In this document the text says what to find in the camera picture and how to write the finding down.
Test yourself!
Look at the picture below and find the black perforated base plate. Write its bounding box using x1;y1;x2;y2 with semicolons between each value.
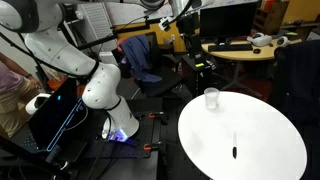
84;113;161;159

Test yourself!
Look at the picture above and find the black laptop blue light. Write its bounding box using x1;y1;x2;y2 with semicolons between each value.
13;78;83;153

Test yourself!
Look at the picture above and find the black marker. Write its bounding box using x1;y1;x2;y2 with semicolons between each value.
232;133;237;159

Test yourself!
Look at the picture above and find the round white table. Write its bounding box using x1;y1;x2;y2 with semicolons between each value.
178;91;307;180

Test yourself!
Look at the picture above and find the white VR headset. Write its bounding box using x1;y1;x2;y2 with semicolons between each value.
247;32;272;47

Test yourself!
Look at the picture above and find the white controller on stand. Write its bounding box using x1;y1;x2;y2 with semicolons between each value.
25;93;50;115

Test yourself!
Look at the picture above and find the person in pink shirt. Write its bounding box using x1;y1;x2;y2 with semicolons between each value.
0;53;42;139

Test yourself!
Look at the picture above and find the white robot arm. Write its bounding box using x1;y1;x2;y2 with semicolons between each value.
0;0;139;142

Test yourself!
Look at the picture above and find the clear plastic cup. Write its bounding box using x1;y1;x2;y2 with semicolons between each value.
204;87;220;109

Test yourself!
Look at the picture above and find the orange clamp lower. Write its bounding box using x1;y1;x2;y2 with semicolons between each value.
143;141;163;151

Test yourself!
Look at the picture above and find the round wooden desk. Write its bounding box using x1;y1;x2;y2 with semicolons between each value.
201;37;303;62

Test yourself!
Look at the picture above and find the orange clamp upper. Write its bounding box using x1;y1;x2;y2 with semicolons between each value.
148;112;169;119

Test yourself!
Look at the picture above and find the black office chair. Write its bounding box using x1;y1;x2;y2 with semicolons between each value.
117;32;182;97

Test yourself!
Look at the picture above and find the black keyboard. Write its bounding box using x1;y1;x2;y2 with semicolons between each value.
208;44;253;52

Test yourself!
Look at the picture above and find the black computer monitor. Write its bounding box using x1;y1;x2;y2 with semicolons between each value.
200;2;257;41

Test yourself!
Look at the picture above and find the black computer mouse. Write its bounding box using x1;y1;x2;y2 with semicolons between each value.
253;48;261;54

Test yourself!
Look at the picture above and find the blue jacket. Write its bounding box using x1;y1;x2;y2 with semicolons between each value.
120;34;162;83

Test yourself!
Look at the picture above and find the orange clamp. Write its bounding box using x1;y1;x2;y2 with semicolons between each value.
148;112;169;119
143;141;163;151

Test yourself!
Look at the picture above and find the dark cloth covered chair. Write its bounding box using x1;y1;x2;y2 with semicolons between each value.
270;40;320;125

